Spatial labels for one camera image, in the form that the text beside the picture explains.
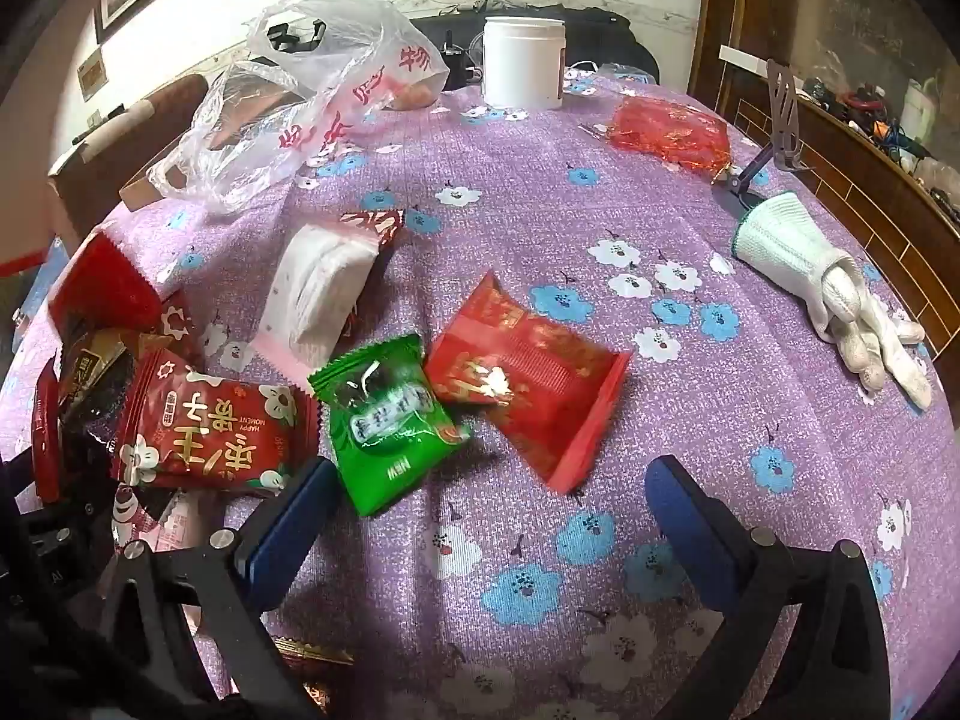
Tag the cardboard box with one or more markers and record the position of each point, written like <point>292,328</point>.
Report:
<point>150,191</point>

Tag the metal phone stand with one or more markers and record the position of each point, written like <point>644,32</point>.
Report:
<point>786,112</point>

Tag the clear plastic bag red print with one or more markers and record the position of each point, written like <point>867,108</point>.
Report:
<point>352,112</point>

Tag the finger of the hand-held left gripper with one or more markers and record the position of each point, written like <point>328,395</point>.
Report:
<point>88,472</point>

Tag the brown armchair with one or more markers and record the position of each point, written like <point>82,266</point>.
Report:
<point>180,101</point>

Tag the gold foil snack packet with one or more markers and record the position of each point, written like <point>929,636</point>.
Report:
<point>315,652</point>

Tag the white plastic jar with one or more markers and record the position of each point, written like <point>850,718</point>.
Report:
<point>521,64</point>

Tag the black clamp device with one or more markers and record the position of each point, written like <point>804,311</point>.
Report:
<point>454,52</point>
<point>296,36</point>

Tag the red snack packet gold print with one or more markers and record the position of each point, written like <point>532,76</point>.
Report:
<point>547,390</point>

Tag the black leather sofa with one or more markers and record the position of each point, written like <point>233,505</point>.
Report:
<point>600,37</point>

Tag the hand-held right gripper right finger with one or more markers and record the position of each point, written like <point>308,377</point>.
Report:
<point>690,532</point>

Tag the red snack packet white flowers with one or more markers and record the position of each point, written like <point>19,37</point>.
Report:
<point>210,427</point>

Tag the green snack packet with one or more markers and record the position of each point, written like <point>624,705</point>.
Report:
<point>390,450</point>

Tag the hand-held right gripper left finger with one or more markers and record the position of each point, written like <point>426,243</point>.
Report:
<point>289,532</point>

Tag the wooden door frame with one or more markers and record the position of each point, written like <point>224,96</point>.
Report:
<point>720,7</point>

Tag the purple floral tablecloth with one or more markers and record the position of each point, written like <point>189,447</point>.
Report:
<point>525,202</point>

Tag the large red snack packet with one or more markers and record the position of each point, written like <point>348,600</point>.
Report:
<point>97,285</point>

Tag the red white patterned candy bar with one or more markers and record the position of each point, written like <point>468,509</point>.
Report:
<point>382,223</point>

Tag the wooden bench backrest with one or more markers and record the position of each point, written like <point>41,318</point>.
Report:
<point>862,187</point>

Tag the brown gold snack packet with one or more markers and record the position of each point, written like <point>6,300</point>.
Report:
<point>97,360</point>

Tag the red mesh pouch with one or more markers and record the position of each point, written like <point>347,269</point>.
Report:
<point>667,131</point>

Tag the white work glove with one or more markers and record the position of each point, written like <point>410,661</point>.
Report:
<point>780,240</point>

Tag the white pink snack packet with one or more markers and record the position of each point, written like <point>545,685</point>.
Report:
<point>315,292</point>

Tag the small framed wall certificate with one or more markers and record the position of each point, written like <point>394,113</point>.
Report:
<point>90,71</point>

